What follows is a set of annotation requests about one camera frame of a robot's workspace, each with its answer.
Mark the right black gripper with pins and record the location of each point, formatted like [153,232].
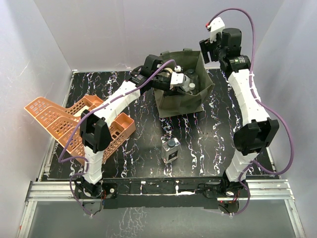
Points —
[206,46]

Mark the beige brown lotion bottle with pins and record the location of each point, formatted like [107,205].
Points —
[167,72]

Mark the white rectangular lotion bottle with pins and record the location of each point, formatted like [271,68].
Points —
[186,83]

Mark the olive green canvas bag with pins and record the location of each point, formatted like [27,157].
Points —
[174,105]

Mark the clear square bottle black cap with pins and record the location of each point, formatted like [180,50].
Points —
[192,75]

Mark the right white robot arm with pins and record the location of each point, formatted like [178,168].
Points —
[258,129]

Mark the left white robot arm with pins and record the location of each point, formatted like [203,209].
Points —
[95,125]

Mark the clear square bottle grey cap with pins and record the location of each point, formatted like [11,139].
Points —
[169,150]

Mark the orange plastic basket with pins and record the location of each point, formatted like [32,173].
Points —
[60,122]

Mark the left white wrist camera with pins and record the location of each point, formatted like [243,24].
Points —
[177,78]

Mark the aluminium frame rail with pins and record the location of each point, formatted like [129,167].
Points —
[206,192]

